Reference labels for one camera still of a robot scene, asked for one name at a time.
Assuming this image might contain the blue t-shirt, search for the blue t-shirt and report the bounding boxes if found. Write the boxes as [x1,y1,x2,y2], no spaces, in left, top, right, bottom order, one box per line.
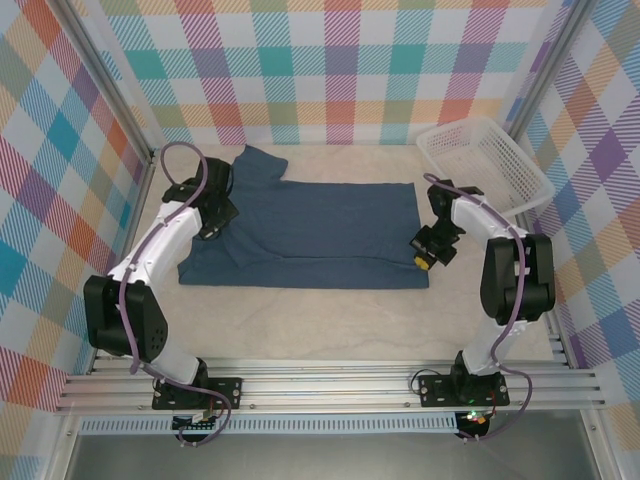
[177,144,431,291]

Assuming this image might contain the white plastic basket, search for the white plastic basket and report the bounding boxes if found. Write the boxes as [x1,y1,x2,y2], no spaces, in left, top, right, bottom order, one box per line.
[415,116,556,217]

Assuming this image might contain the grey metal panel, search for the grey metal panel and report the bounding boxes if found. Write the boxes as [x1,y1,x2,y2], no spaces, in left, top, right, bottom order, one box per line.
[62,432,604,480]

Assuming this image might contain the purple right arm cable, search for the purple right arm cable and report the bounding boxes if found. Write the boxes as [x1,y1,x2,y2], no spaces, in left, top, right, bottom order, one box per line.
[423,172,532,444]

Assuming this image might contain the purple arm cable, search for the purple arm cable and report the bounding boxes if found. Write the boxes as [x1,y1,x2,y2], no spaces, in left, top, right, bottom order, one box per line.
[423,172,532,444]
[117,142,234,449]

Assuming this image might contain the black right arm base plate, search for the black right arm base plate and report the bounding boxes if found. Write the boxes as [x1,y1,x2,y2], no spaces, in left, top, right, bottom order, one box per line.
[417,372,511,408]

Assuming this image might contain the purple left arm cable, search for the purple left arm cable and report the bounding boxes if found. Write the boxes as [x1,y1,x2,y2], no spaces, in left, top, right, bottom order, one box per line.
[117,142,234,449]

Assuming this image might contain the aluminium mounting rail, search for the aluminium mounting rail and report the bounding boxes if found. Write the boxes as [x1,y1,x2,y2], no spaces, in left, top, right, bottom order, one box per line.
[54,355,607,415]

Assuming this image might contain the aluminium frame post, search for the aluminium frame post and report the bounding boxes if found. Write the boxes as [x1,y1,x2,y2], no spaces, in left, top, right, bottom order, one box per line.
[505,0,599,139]
[58,0,160,164]

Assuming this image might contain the white slotted cable duct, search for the white slotted cable duct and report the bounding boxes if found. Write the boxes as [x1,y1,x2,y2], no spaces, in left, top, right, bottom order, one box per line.
[79,412,459,436]

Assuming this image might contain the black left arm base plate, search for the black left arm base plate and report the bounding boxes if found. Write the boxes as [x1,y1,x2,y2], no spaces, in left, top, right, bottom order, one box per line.
[152,375,244,412]

